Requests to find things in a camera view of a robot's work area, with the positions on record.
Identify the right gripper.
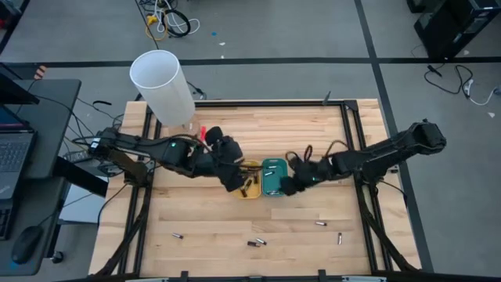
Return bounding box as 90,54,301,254
279,158,328,197

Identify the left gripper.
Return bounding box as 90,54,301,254
206,125,246,193

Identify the teal plastic bin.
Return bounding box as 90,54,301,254
261,157,289,197

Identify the yellow plastic bin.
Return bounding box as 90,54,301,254
230,159,262,200

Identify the black power strip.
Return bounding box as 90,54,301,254
63,149,95,164

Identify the white floor sheet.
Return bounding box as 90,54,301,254
58,175,110,224

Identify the black side desk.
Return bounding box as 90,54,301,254
0,78,110,277

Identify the black computer tower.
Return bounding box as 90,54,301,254
413,0,501,60

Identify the dark grey laptop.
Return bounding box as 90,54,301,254
0,104,39,240

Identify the black computer mouse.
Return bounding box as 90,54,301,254
10,225,44,266

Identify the black monitor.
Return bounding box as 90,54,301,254
0,62,41,106

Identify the right arm wrist cable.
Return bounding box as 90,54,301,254
284,139,350,164

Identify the black aluminium table frame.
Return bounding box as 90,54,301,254
92,99,422,282

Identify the black lamp cable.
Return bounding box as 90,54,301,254
187,81,207,101

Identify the black braided cable sleeve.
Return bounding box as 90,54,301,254
359,191,414,273
93,187,152,277

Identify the long thin black cable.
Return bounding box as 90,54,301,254
135,0,160,51

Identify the black coiled cable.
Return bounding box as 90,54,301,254
162,8,192,39

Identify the yellow floor cable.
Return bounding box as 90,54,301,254
145,14,169,42

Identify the black floor cable with plug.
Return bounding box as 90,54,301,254
424,63,475,96

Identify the white floor cable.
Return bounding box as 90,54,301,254
154,0,201,35

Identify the white cable with adapter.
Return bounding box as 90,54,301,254
463,78,501,107

